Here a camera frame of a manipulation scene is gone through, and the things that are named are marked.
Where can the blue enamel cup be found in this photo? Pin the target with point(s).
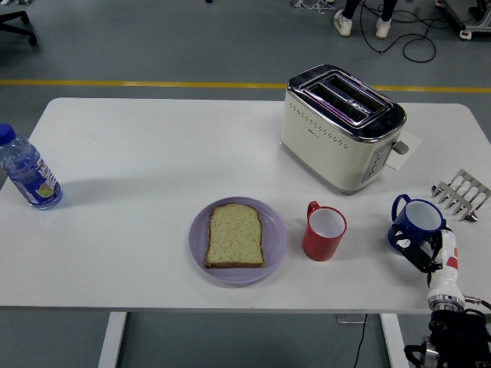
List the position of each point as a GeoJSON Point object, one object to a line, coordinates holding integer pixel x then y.
{"type": "Point", "coordinates": [416, 230]}

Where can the plastic bottle with blue cap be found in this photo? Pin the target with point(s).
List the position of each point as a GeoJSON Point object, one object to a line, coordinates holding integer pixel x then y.
{"type": "Point", "coordinates": [30, 176]}

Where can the black office chair base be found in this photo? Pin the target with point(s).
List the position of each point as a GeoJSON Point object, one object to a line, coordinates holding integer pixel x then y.
{"type": "Point", "coordinates": [17, 17]}

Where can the metal equipment cart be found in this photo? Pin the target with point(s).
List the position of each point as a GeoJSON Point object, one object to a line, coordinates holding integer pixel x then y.
{"type": "Point", "coordinates": [470, 19]}

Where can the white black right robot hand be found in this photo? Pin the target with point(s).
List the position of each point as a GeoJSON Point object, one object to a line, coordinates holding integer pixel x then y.
{"type": "Point", "coordinates": [447, 268]}

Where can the red enamel cup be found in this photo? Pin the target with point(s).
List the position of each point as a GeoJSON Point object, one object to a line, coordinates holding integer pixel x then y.
{"type": "Point", "coordinates": [320, 247]}

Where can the cream and chrome toaster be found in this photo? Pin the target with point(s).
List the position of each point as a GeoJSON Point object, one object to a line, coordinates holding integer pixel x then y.
{"type": "Point", "coordinates": [326, 153]}

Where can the metal toast rack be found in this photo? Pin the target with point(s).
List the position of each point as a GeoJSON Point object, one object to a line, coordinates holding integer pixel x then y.
{"type": "Point", "coordinates": [462, 188]}

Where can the white paper sheet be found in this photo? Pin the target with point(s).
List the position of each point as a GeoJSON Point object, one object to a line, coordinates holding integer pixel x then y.
{"type": "Point", "coordinates": [414, 142]}

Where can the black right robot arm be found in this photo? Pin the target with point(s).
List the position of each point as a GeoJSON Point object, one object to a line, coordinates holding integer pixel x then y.
{"type": "Point", "coordinates": [452, 329]}

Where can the white table leg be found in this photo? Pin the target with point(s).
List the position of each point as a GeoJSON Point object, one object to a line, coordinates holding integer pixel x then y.
{"type": "Point", "coordinates": [393, 337]}
{"type": "Point", "coordinates": [112, 341]}

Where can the slice of bread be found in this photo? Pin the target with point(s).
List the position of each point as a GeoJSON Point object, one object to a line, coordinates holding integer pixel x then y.
{"type": "Point", "coordinates": [234, 237]}

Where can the purple round plate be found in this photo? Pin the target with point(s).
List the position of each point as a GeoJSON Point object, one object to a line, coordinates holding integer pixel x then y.
{"type": "Point", "coordinates": [274, 237]}

